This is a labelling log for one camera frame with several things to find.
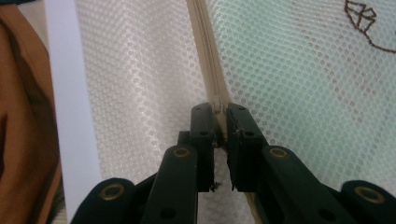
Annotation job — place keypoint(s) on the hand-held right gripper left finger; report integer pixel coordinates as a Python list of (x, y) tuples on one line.
[(202, 155)]

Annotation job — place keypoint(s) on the orange-brown cloth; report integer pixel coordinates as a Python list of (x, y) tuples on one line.
[(25, 124)]

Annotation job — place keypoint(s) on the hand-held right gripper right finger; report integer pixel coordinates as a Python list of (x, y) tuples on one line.
[(246, 161)]

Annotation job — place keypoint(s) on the white mesh laundry bag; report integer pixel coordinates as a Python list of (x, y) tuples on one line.
[(140, 77)]

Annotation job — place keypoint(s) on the light green cloth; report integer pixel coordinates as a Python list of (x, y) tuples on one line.
[(295, 77)]

